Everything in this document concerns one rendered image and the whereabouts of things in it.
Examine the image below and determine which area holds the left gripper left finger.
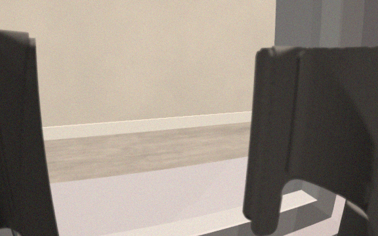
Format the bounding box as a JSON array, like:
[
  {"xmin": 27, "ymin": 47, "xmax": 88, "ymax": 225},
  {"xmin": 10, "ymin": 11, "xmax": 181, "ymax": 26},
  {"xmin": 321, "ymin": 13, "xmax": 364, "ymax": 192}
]
[{"xmin": 0, "ymin": 29, "xmax": 59, "ymax": 236}]

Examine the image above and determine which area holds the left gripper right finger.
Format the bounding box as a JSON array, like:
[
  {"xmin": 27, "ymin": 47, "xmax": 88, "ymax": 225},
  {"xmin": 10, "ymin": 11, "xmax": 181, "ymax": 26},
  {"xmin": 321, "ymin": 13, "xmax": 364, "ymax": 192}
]
[{"xmin": 242, "ymin": 46, "xmax": 378, "ymax": 236}]

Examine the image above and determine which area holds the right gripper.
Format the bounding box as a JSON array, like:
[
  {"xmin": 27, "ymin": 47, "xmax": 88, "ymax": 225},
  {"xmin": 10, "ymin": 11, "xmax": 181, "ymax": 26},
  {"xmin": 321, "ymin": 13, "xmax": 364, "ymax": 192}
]
[{"xmin": 337, "ymin": 200, "xmax": 375, "ymax": 236}]

